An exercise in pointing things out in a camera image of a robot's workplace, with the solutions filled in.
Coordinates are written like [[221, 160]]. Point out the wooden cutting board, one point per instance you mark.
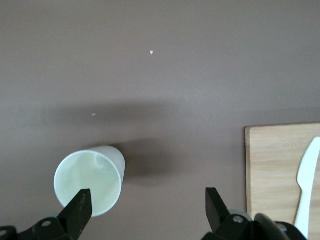
[[272, 170]]

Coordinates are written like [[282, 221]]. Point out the white plastic cup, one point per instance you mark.
[[85, 172]]

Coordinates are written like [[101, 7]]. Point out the white plastic knife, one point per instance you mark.
[[306, 180]]

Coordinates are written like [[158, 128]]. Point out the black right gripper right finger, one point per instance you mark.
[[216, 212]]

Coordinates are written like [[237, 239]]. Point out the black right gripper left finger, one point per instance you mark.
[[78, 212]]

